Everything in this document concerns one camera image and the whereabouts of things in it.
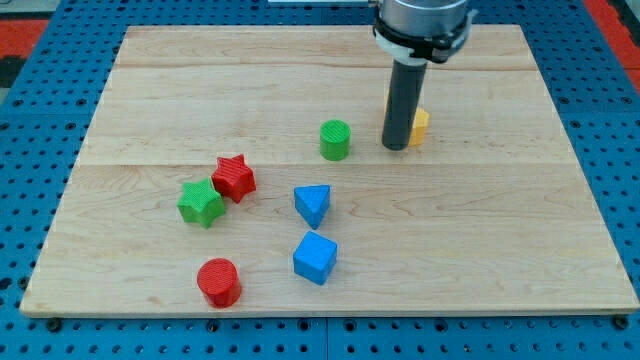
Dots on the yellow block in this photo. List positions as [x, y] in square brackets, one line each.
[419, 128]

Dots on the red star block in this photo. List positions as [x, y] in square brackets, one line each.
[232, 178]

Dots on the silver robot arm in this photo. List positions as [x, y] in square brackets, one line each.
[416, 33]

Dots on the red cylinder block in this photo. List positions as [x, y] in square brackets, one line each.
[219, 282]

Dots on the blue triangle block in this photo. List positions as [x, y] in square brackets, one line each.
[312, 203]

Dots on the green cylinder block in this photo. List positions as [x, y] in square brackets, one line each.
[335, 137]

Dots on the blue cube block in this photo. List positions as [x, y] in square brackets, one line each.
[315, 257]

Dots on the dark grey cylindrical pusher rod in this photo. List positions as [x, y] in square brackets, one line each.
[402, 100]

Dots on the green star block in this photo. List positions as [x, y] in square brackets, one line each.
[200, 203]

